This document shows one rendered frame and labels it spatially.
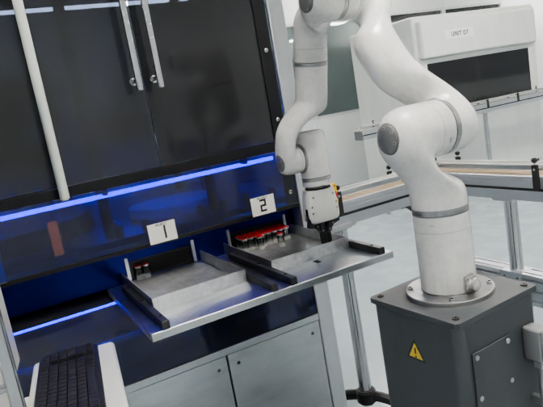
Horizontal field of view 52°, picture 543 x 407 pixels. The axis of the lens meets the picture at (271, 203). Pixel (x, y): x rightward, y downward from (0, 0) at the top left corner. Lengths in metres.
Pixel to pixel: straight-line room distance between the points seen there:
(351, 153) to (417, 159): 6.51
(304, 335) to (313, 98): 0.85
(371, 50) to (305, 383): 1.20
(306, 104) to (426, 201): 0.48
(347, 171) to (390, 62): 6.38
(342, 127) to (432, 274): 6.37
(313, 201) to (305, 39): 0.44
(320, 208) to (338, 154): 5.94
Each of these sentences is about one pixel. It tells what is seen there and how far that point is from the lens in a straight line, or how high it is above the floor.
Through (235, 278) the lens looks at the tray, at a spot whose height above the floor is 0.90.
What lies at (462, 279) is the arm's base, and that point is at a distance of 1.26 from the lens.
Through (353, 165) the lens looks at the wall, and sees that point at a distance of 7.67.
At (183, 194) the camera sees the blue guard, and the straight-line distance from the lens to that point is 1.70.
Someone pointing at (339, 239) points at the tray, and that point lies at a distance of 1.65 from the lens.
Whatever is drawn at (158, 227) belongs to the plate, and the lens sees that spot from 1.68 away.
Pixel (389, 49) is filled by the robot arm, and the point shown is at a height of 1.40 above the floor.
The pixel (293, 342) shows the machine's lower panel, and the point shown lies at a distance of 1.96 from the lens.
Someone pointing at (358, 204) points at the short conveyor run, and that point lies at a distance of 2.14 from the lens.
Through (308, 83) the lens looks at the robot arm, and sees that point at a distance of 1.52.
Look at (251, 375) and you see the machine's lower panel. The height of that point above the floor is 0.48.
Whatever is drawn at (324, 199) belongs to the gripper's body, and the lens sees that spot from 1.61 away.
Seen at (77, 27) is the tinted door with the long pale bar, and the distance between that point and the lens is 1.67.
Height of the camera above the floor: 1.34
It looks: 10 degrees down
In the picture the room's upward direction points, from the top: 10 degrees counter-clockwise
